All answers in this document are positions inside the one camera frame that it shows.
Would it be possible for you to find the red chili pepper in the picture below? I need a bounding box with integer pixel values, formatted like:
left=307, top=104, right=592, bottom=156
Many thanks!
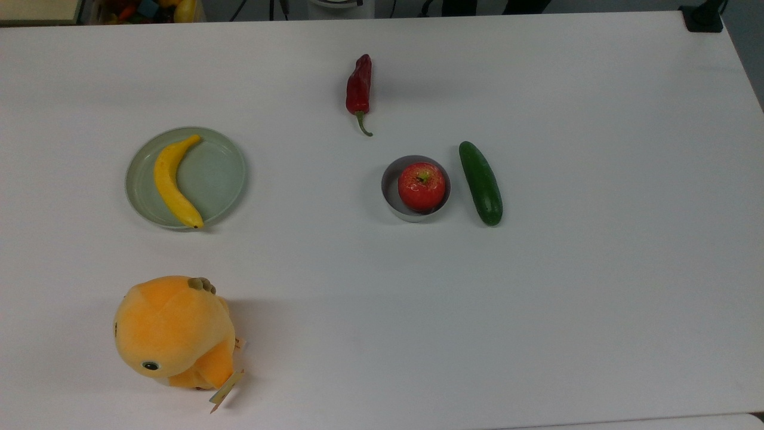
left=346, top=54, right=374, bottom=137

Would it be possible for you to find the pale green plastic plate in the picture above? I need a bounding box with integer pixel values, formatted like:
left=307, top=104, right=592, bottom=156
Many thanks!
left=125, top=126, right=248, bottom=231

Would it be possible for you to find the small grey metal bowl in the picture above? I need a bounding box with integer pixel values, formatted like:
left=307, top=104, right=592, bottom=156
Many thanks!
left=381, top=155, right=452, bottom=223

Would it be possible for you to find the red apple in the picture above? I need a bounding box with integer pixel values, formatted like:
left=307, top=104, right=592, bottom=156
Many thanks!
left=398, top=162, right=446, bottom=213

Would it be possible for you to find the green cucumber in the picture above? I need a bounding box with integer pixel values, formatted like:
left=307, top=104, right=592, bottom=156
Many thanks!
left=458, top=141, right=504, bottom=227

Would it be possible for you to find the yellow banana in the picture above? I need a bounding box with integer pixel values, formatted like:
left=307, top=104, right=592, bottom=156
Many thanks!
left=153, top=134, right=205, bottom=229

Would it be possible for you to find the orange plush chick toy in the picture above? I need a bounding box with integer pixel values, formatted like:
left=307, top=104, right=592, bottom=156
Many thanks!
left=113, top=275, right=247, bottom=414

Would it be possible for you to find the box of colourful toys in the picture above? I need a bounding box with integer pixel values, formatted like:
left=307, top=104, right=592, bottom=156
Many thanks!
left=90, top=0, right=207, bottom=25

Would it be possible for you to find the wooden board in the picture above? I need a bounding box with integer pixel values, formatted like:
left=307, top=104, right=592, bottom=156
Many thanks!
left=0, top=0, right=83, bottom=26

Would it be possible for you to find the black table clamp mount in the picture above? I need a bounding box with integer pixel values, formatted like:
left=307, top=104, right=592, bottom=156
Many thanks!
left=679, top=0, right=728, bottom=33

